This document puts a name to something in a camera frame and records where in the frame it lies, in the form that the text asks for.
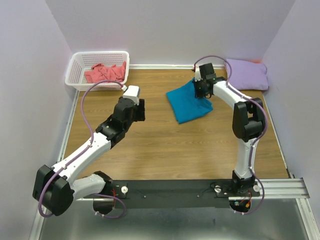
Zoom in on blue t shirt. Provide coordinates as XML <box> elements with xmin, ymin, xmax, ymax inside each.
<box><xmin>166</xmin><ymin>77</ymin><xmax>214</xmax><ymax>124</ymax></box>

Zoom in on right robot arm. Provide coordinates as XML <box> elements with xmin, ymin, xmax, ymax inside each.
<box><xmin>192</xmin><ymin>63</ymin><xmax>268</xmax><ymax>196</ymax></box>

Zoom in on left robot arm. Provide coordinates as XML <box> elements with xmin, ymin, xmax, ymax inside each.
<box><xmin>32</xmin><ymin>96</ymin><xmax>145</xmax><ymax>218</ymax></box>

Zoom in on folded purple t shirt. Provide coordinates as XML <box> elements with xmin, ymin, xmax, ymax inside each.
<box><xmin>225</xmin><ymin>58</ymin><xmax>269</xmax><ymax>91</ymax></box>

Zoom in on red t shirt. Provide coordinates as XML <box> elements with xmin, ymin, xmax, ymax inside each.
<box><xmin>84</xmin><ymin>61</ymin><xmax>127</xmax><ymax>84</ymax></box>

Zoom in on white plastic laundry basket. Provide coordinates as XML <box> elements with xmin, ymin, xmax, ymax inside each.
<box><xmin>65</xmin><ymin>50</ymin><xmax>130</xmax><ymax>91</ymax></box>

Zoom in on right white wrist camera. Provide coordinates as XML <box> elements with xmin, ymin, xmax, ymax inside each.
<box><xmin>191</xmin><ymin>65</ymin><xmax>202</xmax><ymax>82</ymax></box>

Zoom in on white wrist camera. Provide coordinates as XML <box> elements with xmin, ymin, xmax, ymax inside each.
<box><xmin>121</xmin><ymin>85</ymin><xmax>140</xmax><ymax>106</ymax></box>
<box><xmin>191</xmin><ymin>65</ymin><xmax>202</xmax><ymax>82</ymax></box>

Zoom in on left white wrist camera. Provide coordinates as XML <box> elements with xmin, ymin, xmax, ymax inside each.
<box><xmin>121</xmin><ymin>85</ymin><xmax>140</xmax><ymax>106</ymax></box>

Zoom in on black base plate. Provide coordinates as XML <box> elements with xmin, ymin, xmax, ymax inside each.
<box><xmin>93</xmin><ymin>179</ymin><xmax>260</xmax><ymax>214</ymax></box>

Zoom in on aluminium front rail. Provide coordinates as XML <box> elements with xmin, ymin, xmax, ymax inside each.
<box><xmin>72</xmin><ymin>177</ymin><xmax>310</xmax><ymax>200</ymax></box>

